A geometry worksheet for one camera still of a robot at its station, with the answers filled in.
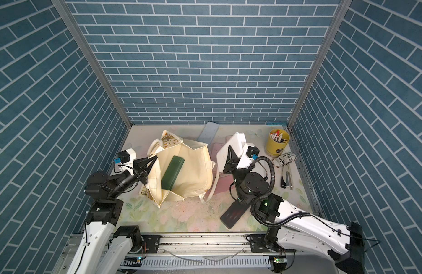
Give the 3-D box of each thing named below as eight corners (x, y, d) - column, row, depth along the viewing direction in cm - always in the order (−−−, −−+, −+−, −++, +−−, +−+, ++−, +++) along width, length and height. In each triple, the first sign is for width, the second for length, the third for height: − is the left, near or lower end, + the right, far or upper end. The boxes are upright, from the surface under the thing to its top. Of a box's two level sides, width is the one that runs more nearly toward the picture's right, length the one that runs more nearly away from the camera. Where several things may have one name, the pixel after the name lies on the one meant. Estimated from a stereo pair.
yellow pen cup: (267, 160, 106) (274, 144, 94) (264, 144, 114) (269, 128, 102) (284, 160, 106) (292, 144, 94) (279, 144, 114) (287, 128, 102)
